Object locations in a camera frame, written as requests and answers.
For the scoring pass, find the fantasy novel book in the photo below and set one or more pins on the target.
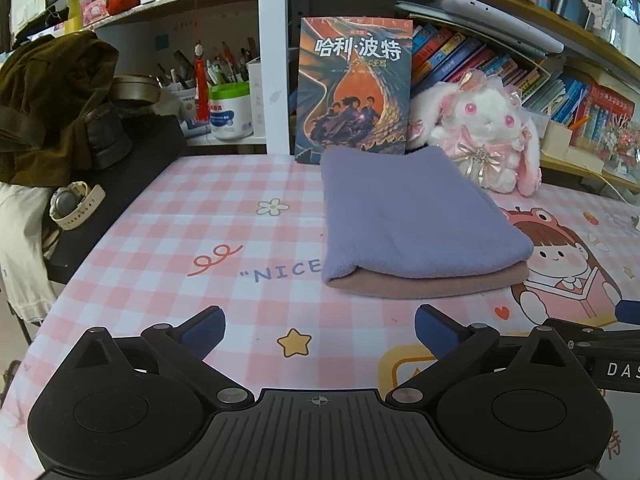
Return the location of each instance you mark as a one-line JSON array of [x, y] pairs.
[[352, 90]]

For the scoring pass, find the olive round tin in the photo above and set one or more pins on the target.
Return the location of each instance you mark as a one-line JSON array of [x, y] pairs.
[[135, 90]]

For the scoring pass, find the white pink plush bunny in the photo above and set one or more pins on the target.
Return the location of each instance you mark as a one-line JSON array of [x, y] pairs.
[[480, 125]]

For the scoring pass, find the white shelf post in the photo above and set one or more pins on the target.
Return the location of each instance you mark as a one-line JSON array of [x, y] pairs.
[[274, 60]]

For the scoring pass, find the row of colourful books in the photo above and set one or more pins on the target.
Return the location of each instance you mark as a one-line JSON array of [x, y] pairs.
[[550, 90]]

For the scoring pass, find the red tassel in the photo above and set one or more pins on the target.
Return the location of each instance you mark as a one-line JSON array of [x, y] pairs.
[[201, 85]]

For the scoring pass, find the white garment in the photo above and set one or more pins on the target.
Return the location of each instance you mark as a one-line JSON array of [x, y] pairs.
[[25, 260]]

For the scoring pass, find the olive green jacket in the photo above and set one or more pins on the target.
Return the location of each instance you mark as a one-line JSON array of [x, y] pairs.
[[45, 105]]

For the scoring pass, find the wooden bookshelf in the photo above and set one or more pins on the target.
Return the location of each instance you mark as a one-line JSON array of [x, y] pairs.
[[570, 166]]

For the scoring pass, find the cream cardboard box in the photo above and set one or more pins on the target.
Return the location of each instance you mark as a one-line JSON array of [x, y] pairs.
[[557, 140]]

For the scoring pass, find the white jar with green lid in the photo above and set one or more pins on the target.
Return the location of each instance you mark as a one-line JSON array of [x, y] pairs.
[[230, 115]]

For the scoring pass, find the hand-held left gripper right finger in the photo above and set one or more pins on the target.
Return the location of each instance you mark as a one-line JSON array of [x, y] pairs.
[[432, 327]]

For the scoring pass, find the pink checked cartoon tablecloth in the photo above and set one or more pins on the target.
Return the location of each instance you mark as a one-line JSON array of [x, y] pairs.
[[175, 220]]

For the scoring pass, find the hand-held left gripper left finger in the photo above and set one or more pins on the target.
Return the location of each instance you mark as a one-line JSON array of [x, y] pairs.
[[205, 325]]

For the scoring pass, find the black box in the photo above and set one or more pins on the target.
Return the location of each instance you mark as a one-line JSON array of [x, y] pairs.
[[155, 145]]

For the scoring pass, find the grey tablet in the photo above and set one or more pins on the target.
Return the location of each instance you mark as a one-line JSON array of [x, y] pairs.
[[480, 17]]

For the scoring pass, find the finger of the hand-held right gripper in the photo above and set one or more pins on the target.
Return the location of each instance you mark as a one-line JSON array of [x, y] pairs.
[[629, 309]]

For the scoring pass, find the white carton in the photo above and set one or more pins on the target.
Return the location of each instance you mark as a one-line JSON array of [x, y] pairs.
[[256, 95]]

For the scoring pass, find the purple and pink sweater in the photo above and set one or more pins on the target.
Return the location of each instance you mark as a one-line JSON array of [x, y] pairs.
[[400, 220]]

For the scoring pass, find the white wrist watch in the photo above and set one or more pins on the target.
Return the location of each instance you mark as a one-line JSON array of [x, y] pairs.
[[75, 205]]

